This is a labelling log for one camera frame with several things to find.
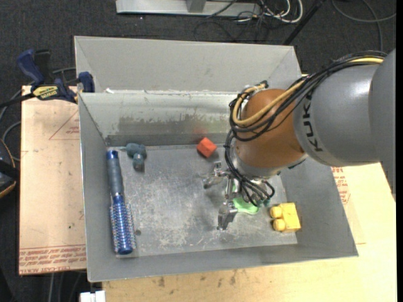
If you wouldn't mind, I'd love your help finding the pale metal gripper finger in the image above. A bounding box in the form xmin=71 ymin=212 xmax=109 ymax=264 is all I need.
xmin=203 ymin=161 xmax=228 ymax=189
xmin=216 ymin=201 xmax=239 ymax=232

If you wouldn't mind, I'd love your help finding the red-orange block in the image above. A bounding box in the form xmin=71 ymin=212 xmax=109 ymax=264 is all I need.
xmin=196 ymin=137 xmax=218 ymax=159

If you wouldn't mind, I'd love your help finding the grey metal bin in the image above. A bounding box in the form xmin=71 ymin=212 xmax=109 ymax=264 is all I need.
xmin=74 ymin=35 xmax=359 ymax=283

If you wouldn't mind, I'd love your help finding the yellow toy brick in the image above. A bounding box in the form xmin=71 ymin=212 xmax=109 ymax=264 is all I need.
xmin=269 ymin=202 xmax=302 ymax=233

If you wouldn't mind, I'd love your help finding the grey-blue toy animal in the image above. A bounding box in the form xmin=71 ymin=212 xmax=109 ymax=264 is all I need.
xmin=125 ymin=142 xmax=148 ymax=171

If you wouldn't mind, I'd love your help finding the blue round hairbrush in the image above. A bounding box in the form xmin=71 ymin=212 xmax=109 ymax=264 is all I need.
xmin=105 ymin=149 xmax=138 ymax=255

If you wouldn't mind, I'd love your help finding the brown cardboard board, red print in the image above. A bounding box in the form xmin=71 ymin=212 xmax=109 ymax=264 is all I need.
xmin=18 ymin=85 xmax=368 ymax=276

